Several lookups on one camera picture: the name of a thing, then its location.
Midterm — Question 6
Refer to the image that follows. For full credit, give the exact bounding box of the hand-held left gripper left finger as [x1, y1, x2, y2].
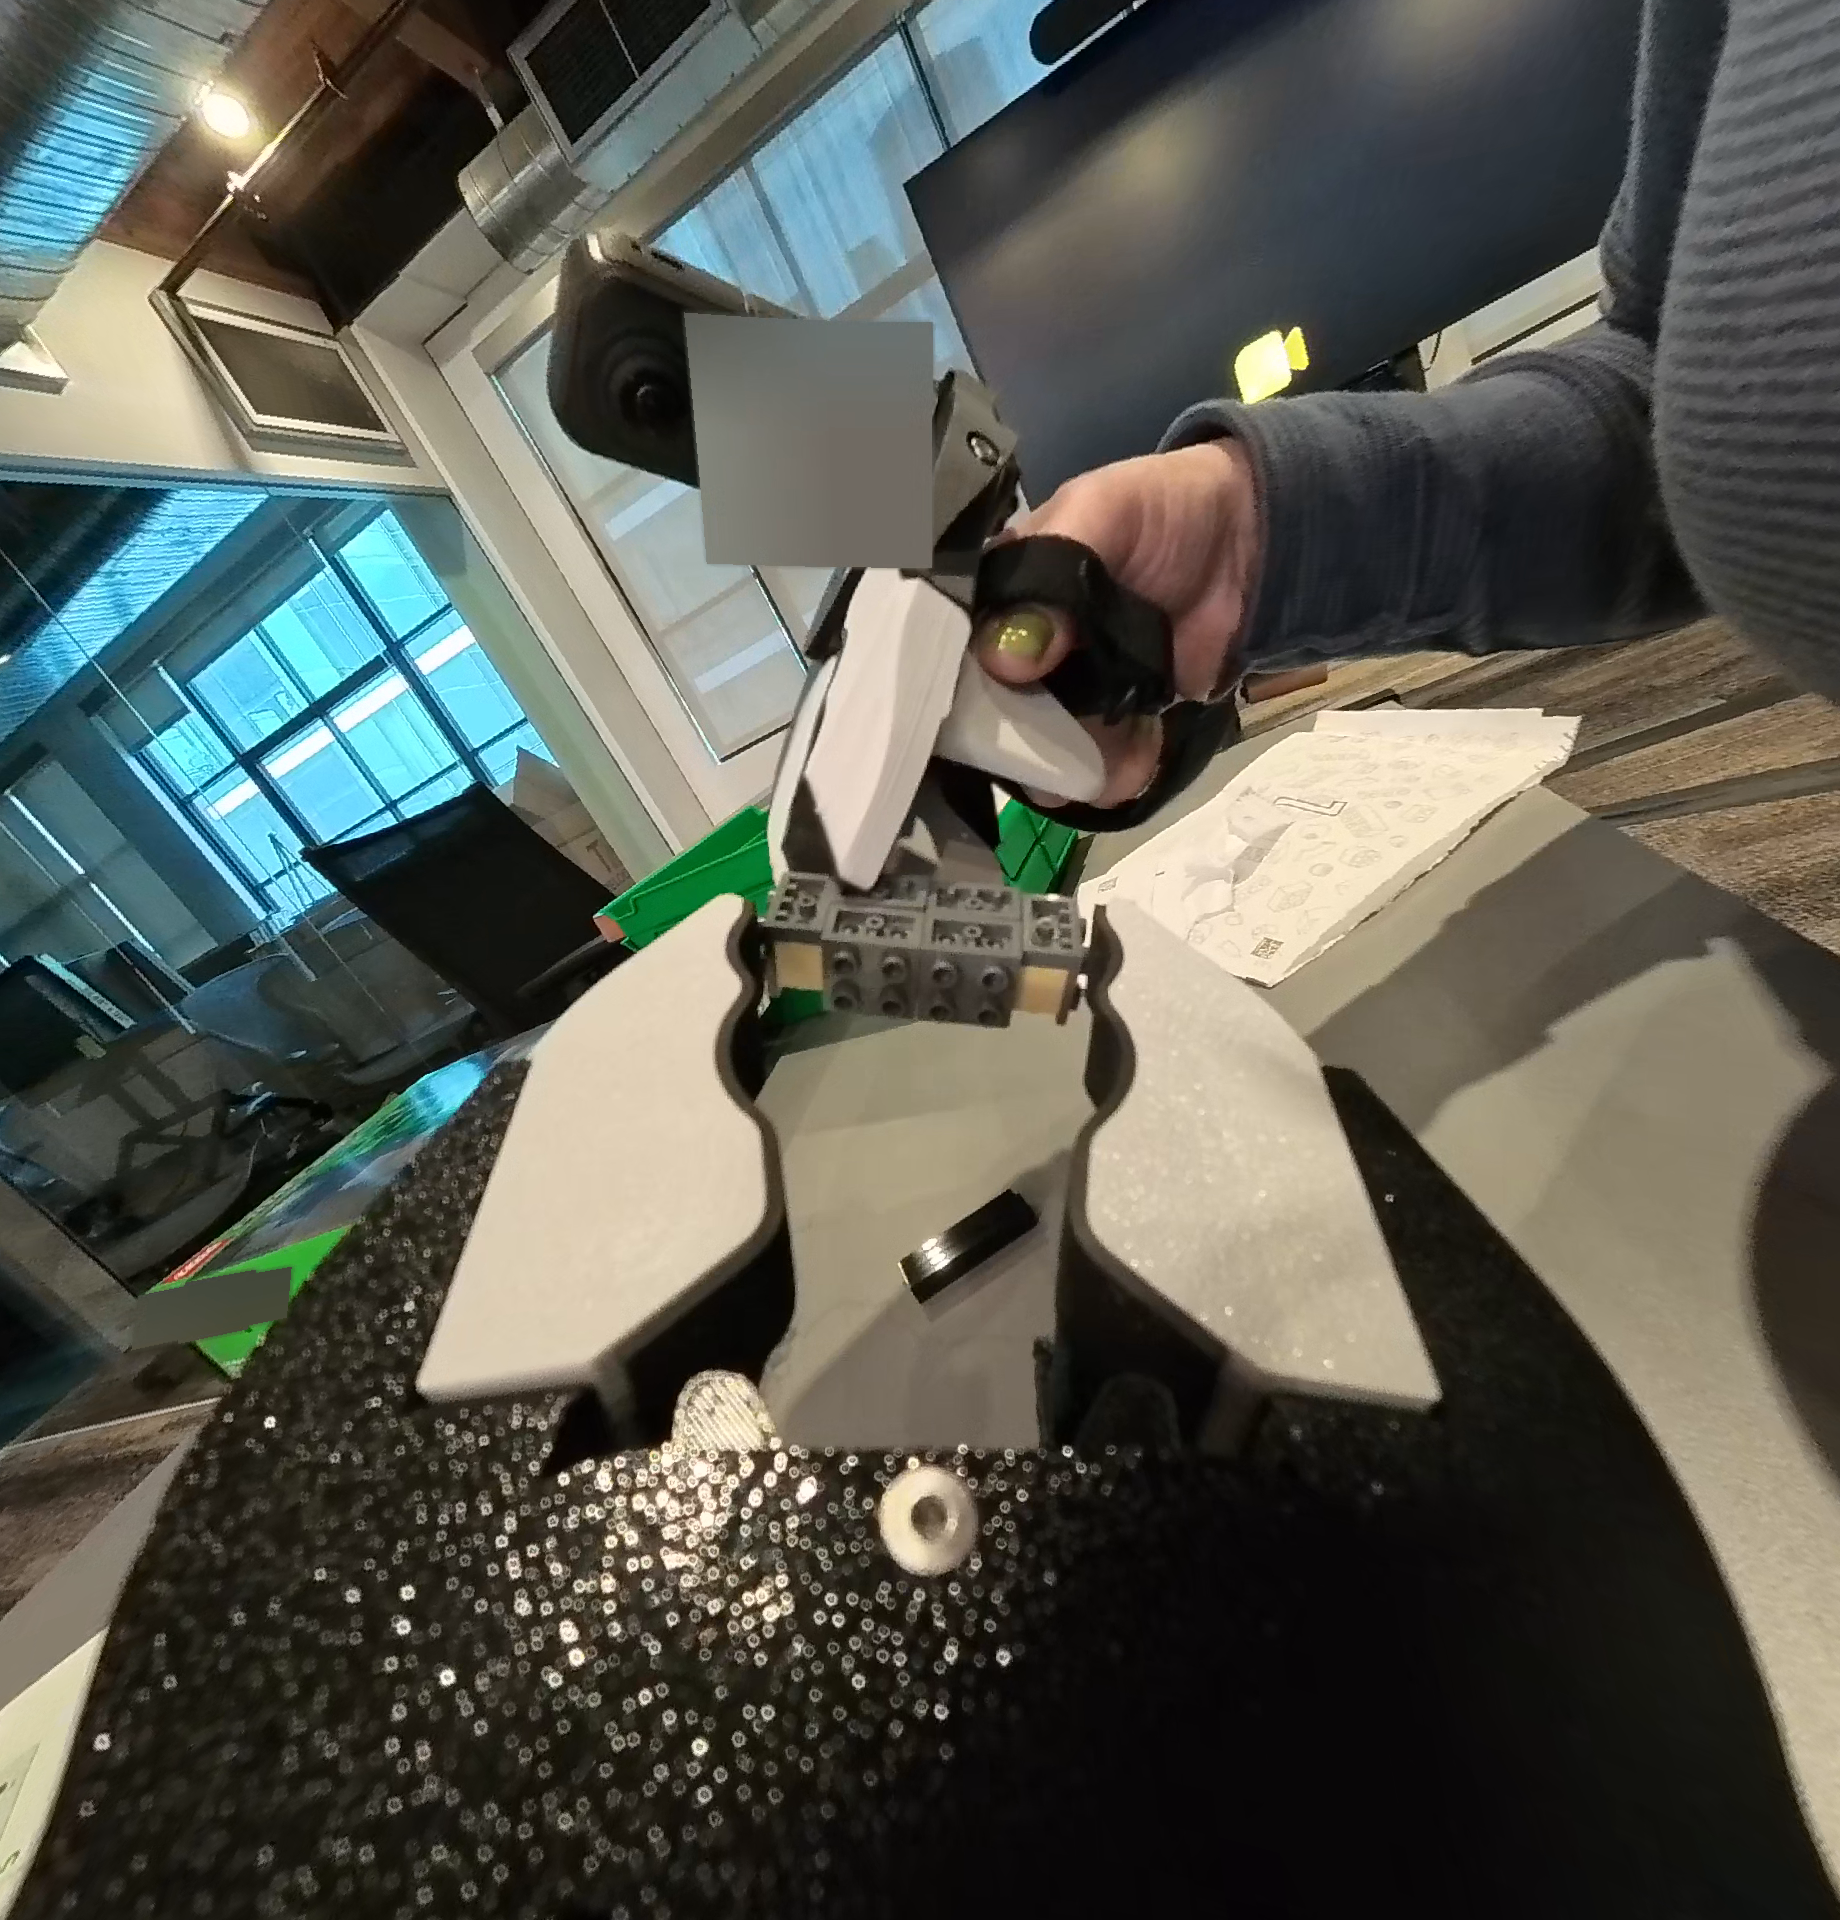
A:
[413, 897, 795, 1419]

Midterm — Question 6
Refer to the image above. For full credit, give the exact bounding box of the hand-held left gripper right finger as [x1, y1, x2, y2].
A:
[1062, 899, 1444, 1419]

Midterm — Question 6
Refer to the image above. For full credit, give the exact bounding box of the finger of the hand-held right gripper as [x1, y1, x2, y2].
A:
[799, 568, 997, 889]
[769, 659, 851, 887]

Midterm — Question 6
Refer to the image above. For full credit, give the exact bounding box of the grey and tan brick assembly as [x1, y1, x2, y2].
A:
[759, 868, 1090, 1034]

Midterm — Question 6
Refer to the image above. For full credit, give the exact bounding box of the black plate brick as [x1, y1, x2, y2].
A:
[901, 1191, 1039, 1298]

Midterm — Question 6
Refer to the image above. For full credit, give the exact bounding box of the person's right forearm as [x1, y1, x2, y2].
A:
[1156, 321, 1734, 708]

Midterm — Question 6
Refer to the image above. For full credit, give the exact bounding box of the grey desk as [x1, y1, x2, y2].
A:
[0, 779, 1840, 1920]

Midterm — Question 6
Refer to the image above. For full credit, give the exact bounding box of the person's right hand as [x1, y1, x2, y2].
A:
[978, 434, 1266, 705]

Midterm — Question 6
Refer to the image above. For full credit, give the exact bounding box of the white framed window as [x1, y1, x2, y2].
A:
[485, 29, 1011, 752]

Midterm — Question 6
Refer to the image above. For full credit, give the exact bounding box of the green plastic bin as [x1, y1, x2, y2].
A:
[594, 800, 1090, 1028]

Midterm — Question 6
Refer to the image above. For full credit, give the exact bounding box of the green toy box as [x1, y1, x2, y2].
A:
[140, 1034, 540, 1382]

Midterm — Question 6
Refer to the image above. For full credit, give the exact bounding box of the black mesh office chair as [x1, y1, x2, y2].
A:
[303, 779, 621, 1037]

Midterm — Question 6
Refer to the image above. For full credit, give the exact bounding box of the black framed window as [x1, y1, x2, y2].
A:
[125, 501, 562, 887]

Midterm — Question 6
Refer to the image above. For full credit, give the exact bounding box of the large dark screen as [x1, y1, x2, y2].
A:
[902, 0, 1649, 504]

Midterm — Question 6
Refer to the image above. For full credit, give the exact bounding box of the pale green instruction booklet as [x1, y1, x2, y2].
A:
[0, 1627, 106, 1920]

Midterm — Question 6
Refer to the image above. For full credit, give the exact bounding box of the person's torso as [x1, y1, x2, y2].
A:
[1597, 0, 1840, 729]

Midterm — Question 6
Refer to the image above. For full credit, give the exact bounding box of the silver air duct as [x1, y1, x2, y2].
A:
[454, 0, 801, 279]

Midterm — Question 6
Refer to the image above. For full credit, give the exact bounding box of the white framed wall vent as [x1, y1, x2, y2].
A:
[154, 292, 412, 453]

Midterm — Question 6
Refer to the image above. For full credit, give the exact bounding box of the ribbed ceiling duct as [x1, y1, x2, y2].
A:
[0, 0, 226, 354]

